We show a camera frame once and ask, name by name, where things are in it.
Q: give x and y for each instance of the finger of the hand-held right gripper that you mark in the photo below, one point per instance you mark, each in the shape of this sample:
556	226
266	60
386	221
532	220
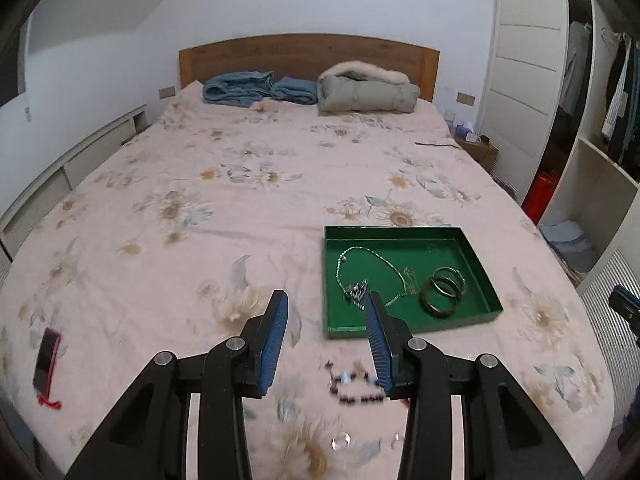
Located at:
626	305

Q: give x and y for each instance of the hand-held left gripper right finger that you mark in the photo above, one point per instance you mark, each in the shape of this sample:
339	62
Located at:
377	352

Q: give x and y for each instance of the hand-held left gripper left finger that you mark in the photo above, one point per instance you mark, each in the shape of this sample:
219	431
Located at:
272	347

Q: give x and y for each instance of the green jewelry tray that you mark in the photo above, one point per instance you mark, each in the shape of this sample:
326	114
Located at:
450	255

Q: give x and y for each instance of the white louvered panel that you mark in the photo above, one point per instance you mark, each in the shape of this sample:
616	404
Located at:
615	320

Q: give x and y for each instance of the pile of folded clothes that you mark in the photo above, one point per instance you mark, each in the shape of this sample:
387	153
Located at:
567	245

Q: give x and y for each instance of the red fire extinguisher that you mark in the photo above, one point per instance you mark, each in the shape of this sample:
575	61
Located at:
540	197

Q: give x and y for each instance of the floral bed sheet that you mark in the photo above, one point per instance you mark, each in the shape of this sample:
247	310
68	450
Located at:
200	170

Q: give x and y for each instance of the wooden nightstand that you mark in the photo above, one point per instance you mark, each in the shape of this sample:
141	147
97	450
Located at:
482	152

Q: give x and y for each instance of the row of hanging clothes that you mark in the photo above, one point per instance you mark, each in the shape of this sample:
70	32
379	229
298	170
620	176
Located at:
622	95

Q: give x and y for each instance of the red phone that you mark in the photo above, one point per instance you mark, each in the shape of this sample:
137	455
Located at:
46	360

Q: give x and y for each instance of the red tassel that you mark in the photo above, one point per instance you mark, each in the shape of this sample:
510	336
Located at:
50	402

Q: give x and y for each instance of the tissue box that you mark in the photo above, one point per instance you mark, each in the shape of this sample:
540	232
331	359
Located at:
465	132

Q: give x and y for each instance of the hanging grey coat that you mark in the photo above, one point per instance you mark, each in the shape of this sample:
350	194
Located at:
575	65

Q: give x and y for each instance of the glass cup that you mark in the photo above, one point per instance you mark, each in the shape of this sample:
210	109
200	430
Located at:
450	117

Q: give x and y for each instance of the small blue blanket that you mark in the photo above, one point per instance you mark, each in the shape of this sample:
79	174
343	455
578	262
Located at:
295	91

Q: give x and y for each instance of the grey fur-trimmed jacket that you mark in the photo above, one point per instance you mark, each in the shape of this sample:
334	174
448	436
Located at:
365	95

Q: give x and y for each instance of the large blue blanket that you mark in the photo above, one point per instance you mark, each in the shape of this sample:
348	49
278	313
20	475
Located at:
235	87

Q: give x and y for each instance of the white radiator cover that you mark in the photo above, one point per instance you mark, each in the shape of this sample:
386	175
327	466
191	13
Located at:
75	160

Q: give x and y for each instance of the white wardrobe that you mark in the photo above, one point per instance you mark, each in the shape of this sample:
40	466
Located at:
525	35

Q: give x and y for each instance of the wooden headboard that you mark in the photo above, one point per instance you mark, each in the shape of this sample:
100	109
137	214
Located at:
300	55

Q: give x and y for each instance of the beige wall socket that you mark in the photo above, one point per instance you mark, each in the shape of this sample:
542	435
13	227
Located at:
167	92
465	98

